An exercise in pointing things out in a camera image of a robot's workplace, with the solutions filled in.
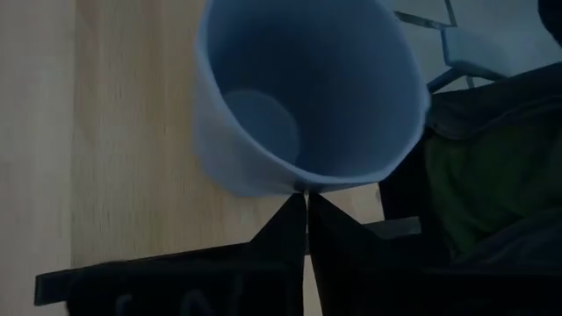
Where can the pale blue chair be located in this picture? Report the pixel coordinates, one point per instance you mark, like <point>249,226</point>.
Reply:
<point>474,52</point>

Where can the person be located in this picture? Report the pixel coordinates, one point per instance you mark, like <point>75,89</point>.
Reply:
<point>483,175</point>

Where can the grey-blue mug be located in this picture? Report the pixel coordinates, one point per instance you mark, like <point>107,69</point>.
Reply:
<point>329,88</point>

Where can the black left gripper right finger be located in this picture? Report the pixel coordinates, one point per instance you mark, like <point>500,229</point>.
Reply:
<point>347,272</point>

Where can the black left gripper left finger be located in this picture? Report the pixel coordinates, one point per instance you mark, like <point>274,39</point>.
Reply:
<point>281,263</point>

